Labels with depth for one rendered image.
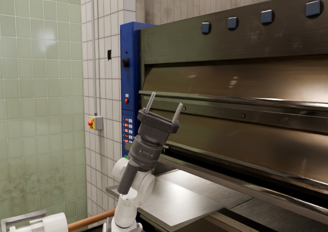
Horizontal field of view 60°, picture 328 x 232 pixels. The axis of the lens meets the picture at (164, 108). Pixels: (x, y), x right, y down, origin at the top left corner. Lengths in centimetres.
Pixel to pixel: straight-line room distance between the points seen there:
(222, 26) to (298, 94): 46
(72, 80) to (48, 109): 30
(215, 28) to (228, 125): 44
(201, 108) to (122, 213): 66
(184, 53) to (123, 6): 68
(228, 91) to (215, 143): 26
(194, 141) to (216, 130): 14
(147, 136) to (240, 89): 55
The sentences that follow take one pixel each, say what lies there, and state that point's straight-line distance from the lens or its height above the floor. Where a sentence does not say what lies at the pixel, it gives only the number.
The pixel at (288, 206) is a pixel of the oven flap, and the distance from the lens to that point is 104.
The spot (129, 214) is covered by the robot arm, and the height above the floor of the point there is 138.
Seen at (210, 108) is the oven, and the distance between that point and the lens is 135.
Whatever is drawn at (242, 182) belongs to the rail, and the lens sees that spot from 112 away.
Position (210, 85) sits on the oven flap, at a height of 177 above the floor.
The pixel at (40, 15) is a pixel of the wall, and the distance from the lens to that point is 246.
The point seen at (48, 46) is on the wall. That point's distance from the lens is 245.
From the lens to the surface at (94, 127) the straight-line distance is 222.
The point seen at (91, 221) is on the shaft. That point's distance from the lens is 135.
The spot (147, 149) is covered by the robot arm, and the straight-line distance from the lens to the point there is 80.
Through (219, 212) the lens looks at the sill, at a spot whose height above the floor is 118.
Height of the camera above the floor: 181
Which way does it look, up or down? 6 degrees down
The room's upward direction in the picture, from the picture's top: straight up
